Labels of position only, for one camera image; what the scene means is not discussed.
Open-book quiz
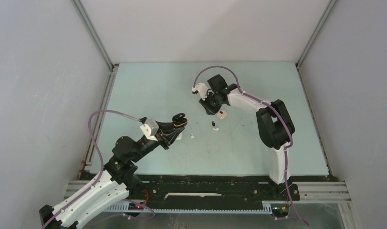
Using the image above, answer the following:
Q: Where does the white slotted cable duct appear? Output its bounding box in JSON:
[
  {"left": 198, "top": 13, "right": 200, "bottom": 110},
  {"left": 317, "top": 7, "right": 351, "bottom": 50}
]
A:
[{"left": 105, "top": 202, "right": 273, "bottom": 214}]

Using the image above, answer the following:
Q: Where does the black earbud charging case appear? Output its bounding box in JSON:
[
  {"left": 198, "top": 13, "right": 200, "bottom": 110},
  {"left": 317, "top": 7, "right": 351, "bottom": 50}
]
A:
[{"left": 172, "top": 113, "right": 188, "bottom": 127}]

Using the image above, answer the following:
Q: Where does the beige earbud charging case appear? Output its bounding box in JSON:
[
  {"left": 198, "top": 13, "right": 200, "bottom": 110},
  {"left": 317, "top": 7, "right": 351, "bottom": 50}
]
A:
[{"left": 216, "top": 109, "right": 228, "bottom": 120}]

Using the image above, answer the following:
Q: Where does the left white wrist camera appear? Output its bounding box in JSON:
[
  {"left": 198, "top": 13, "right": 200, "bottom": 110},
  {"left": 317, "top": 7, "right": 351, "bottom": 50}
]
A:
[{"left": 140, "top": 119, "right": 159, "bottom": 141}]

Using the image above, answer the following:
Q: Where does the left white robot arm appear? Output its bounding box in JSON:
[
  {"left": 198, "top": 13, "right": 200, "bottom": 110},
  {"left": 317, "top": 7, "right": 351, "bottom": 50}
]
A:
[{"left": 39, "top": 114, "right": 188, "bottom": 229}]

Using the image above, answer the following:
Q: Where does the white earbud charging case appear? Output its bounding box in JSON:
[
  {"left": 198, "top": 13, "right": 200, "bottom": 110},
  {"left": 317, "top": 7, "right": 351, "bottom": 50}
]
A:
[{"left": 176, "top": 133, "right": 183, "bottom": 140}]

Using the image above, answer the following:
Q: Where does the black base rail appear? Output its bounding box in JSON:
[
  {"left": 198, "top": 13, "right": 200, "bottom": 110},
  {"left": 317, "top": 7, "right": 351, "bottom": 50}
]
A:
[{"left": 129, "top": 175, "right": 301, "bottom": 211}]

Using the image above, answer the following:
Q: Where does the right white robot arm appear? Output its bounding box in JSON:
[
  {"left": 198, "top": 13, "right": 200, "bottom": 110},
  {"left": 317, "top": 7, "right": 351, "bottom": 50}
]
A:
[{"left": 191, "top": 74, "right": 295, "bottom": 199}]

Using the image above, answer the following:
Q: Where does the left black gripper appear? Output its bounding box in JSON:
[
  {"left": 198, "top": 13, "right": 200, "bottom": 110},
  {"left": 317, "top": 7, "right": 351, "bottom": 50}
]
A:
[{"left": 131, "top": 120, "right": 185, "bottom": 162}]

